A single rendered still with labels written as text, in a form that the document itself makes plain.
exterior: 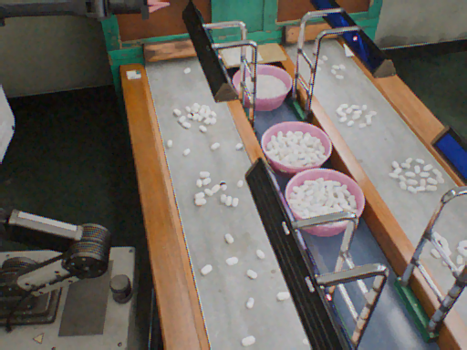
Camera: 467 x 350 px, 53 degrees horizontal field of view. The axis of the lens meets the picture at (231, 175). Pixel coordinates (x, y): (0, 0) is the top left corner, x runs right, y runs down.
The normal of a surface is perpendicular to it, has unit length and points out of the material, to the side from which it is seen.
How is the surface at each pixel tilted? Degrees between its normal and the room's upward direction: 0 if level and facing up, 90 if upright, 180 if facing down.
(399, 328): 0
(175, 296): 0
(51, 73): 90
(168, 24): 89
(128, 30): 90
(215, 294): 0
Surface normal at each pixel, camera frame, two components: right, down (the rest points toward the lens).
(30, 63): 0.23, 0.69
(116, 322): 0.00, -0.71
